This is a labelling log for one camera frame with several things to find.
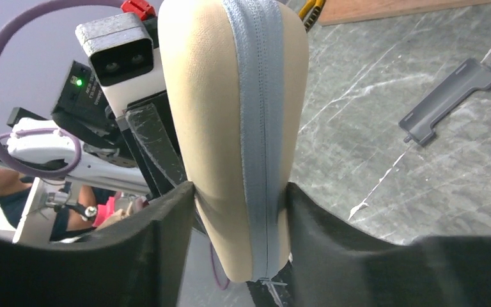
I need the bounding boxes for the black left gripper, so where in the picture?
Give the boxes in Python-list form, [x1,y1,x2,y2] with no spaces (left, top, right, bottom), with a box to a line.
[51,61,187,199]

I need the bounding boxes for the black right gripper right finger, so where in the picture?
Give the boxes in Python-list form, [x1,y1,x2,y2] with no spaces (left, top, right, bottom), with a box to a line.
[286,183,491,306]

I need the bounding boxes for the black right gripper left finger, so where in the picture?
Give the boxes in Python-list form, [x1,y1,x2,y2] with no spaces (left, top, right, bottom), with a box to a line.
[0,182,195,306]

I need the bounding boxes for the beige umbrella case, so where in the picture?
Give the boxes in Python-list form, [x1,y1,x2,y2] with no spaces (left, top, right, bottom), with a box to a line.
[158,1,309,282]

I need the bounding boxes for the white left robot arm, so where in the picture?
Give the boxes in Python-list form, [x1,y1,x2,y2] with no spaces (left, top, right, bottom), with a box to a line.
[6,61,187,198]

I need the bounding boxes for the person in background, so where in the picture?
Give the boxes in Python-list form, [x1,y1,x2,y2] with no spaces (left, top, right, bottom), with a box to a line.
[0,168,120,241]

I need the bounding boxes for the wooden base board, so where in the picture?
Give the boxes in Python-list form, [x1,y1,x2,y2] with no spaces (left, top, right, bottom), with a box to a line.
[318,0,491,26]

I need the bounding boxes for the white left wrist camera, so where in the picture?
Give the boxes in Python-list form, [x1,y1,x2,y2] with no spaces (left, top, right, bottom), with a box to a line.
[75,13,166,117]

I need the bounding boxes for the grey plastic bracket piece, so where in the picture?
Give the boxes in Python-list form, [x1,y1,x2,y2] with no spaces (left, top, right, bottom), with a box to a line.
[398,58,491,146]

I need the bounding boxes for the yellow handled pliers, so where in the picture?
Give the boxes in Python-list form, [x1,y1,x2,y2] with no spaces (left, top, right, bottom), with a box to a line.
[298,0,326,32]

